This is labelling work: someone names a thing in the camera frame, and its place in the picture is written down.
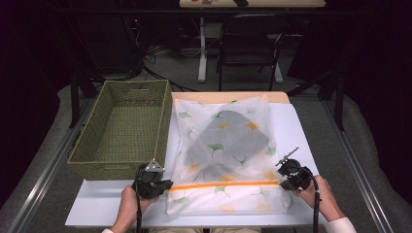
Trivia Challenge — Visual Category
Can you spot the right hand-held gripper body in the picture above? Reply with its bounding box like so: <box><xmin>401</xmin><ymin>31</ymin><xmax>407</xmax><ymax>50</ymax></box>
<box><xmin>274</xmin><ymin>147</ymin><xmax>316</xmax><ymax>192</ymax></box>

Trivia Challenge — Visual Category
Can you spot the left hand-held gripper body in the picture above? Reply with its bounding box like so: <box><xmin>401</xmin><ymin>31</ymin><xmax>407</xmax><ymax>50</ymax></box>
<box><xmin>131</xmin><ymin>158</ymin><xmax>175</xmax><ymax>200</ymax></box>

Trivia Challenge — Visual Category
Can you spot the white leaf-print mesh laundry bag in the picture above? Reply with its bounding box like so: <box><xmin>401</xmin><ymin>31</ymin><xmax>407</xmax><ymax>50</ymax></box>
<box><xmin>165</xmin><ymin>95</ymin><xmax>292</xmax><ymax>216</ymax></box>

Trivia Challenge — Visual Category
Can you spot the black cloth garment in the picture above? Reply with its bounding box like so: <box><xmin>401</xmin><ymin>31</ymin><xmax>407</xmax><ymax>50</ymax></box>
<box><xmin>185</xmin><ymin>110</ymin><xmax>270</xmax><ymax>183</ymax></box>

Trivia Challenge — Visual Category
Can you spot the green woven basket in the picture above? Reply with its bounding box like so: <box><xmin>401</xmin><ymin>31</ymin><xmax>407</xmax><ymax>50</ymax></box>
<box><xmin>67</xmin><ymin>80</ymin><xmax>173</xmax><ymax>182</ymax></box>

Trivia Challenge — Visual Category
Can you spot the person's left hand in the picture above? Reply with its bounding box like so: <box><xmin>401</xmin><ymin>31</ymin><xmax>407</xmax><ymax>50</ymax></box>
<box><xmin>117</xmin><ymin>184</ymin><xmax>160</xmax><ymax>227</ymax></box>

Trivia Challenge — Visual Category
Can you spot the person's right hand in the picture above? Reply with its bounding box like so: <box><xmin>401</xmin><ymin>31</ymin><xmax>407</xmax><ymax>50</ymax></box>
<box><xmin>292</xmin><ymin>174</ymin><xmax>343</xmax><ymax>223</ymax></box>

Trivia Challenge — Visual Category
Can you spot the white table cover sheet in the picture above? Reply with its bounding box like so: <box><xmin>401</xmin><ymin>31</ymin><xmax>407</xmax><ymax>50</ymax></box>
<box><xmin>64</xmin><ymin>102</ymin><xmax>328</xmax><ymax>227</ymax></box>

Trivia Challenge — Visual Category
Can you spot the black metal stand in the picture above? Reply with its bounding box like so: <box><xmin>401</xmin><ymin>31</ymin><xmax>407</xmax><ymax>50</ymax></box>
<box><xmin>68</xmin><ymin>68</ymin><xmax>99</xmax><ymax>129</ymax></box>
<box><xmin>286</xmin><ymin>68</ymin><xmax>346</xmax><ymax>132</ymax></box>

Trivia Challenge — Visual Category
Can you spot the beige table with white legs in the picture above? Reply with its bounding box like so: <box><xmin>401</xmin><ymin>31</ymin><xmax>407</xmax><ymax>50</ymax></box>
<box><xmin>179</xmin><ymin>0</ymin><xmax>327</xmax><ymax>84</ymax></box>

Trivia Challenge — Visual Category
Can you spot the black folding chair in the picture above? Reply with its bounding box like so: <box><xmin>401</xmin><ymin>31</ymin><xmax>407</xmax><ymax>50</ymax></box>
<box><xmin>216</xmin><ymin>13</ymin><xmax>290</xmax><ymax>92</ymax></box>

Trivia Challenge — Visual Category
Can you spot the dark equipment rack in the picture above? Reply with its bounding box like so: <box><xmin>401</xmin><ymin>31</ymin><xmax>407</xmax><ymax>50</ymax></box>
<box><xmin>74</xmin><ymin>0</ymin><xmax>144</xmax><ymax>76</ymax></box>

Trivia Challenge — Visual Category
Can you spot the left hand-held gripper cable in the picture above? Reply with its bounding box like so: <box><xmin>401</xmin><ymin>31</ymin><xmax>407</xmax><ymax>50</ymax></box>
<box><xmin>133</xmin><ymin>164</ymin><xmax>145</xmax><ymax>233</ymax></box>

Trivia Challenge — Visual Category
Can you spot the hand-held gripper cable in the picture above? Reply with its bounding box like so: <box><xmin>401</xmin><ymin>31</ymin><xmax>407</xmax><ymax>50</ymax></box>
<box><xmin>133</xmin><ymin>164</ymin><xmax>145</xmax><ymax>233</ymax></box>
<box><xmin>309</xmin><ymin>174</ymin><xmax>323</xmax><ymax>233</ymax></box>

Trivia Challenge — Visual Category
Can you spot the right hand-held gripper cable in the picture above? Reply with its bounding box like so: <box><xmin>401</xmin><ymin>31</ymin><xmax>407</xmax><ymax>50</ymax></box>
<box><xmin>309</xmin><ymin>174</ymin><xmax>323</xmax><ymax>233</ymax></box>

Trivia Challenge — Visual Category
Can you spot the aluminium rail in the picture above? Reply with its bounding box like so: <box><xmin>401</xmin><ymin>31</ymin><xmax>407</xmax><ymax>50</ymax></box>
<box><xmin>324</xmin><ymin>100</ymin><xmax>395</xmax><ymax>233</ymax></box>
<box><xmin>6</xmin><ymin>99</ymin><xmax>95</xmax><ymax>233</ymax></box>

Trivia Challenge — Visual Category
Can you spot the bundle of floor cables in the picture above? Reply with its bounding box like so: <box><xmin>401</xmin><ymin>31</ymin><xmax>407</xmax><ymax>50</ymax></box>
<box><xmin>139</xmin><ymin>44</ymin><xmax>202</xmax><ymax>93</ymax></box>

